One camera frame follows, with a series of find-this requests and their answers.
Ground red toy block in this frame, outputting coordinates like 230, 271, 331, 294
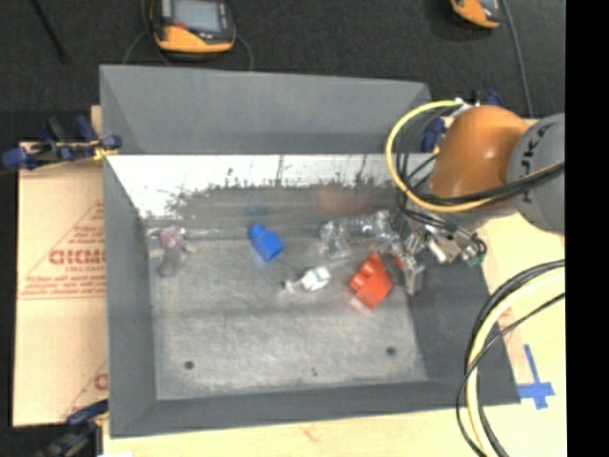
348, 252, 395, 310

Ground blue plastic cap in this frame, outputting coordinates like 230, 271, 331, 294
247, 224, 285, 263

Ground grey metal bin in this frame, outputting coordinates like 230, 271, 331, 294
98, 64, 521, 437

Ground brown cardboard board, red print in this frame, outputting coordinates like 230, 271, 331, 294
11, 140, 111, 427

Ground clear plastic bottle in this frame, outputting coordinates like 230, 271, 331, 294
319, 209, 402, 259

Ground small white and green bottle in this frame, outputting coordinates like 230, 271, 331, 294
280, 265, 333, 293

